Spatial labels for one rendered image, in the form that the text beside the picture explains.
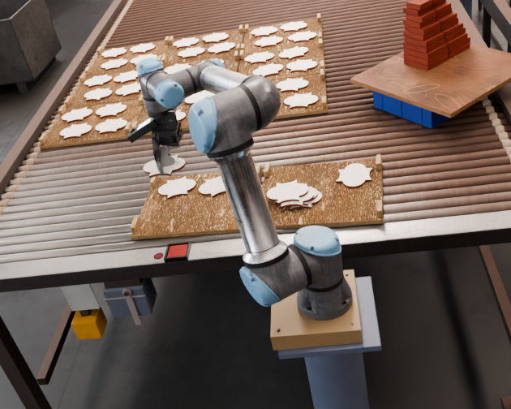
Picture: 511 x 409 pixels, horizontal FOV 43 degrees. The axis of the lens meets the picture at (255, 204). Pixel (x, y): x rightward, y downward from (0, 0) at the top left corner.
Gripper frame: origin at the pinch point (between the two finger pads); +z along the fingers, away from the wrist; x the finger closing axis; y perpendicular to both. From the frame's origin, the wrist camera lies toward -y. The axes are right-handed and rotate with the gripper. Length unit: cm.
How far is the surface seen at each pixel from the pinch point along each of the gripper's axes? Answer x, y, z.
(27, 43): 348, -223, 87
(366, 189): 7, 64, 16
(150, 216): 1.0, -9.3, 21.2
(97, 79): 121, -68, 24
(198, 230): -8.6, 9.6, 20.0
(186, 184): 17.6, 0.5, 19.7
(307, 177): 17, 44, 18
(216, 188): 13.5, 12.3, 18.9
